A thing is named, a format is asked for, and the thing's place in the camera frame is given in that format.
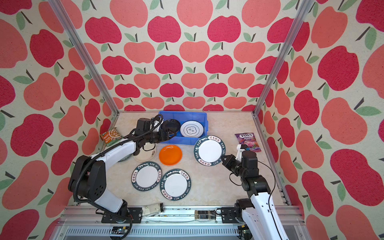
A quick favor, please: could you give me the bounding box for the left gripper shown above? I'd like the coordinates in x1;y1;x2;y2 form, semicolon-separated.
144;128;177;144

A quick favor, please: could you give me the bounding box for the black plate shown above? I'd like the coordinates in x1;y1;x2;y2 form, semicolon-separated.
161;119;181;134

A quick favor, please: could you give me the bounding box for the green-rim hao wei plate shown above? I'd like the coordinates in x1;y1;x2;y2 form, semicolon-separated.
131;162;163;192
193;135;226;167
160;169;192;201

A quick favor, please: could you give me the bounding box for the white plate green cloud outline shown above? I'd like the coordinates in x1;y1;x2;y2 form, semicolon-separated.
180;121;204;138

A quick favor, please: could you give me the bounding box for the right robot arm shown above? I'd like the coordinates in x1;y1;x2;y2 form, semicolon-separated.
221;149;289;240

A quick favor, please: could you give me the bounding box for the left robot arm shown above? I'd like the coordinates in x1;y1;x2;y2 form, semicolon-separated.
68;114;181;219

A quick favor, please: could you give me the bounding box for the blue plastic bin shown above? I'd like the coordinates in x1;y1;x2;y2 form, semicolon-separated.
159;111;209;145

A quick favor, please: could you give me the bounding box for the orange plate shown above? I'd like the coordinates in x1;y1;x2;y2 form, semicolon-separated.
159;145;183;166

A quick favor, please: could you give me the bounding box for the plain cream plate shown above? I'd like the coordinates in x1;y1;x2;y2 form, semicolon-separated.
134;143;157;162

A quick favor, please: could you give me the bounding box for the purple candy bag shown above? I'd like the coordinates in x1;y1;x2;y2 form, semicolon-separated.
235;133;262;153

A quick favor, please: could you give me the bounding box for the grey-green patterned plate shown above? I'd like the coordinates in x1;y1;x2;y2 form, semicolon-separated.
119;154;132;163

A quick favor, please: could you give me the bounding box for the orange noodle snack packet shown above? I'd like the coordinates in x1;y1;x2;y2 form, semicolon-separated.
100;128;123;147

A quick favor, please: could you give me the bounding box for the small dark electronics module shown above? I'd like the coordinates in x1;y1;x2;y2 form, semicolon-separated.
195;210;217;221

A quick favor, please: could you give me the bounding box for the beige connector box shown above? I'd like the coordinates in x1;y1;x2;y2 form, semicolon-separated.
142;203;164;218

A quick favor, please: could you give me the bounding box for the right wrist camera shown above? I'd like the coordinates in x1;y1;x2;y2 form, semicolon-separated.
236;144;248;161

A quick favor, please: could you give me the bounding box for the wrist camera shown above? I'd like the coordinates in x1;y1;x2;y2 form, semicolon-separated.
151;117;161;129
236;144;248;161

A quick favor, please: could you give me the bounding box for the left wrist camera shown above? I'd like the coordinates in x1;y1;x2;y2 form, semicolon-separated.
151;117;161;129

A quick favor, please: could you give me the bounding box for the black corrugated cable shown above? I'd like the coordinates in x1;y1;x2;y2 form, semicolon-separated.
72;113;164;205

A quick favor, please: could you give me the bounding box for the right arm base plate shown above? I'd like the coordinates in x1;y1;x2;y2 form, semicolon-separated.
218;207;245;224

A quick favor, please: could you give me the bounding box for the left aluminium frame post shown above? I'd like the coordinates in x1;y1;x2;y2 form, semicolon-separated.
48;0;120;117

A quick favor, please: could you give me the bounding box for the aluminium frame post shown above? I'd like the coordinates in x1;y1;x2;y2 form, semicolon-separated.
252;0;315;119
48;0;120;117

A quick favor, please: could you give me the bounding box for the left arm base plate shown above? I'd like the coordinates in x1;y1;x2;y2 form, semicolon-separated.
101;207;143;224

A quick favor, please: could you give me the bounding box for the front aluminium frame rail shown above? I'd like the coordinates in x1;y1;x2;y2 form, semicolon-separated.
49;205;310;240

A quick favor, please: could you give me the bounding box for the right aluminium frame post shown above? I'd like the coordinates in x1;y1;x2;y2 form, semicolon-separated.
252;0;315;119

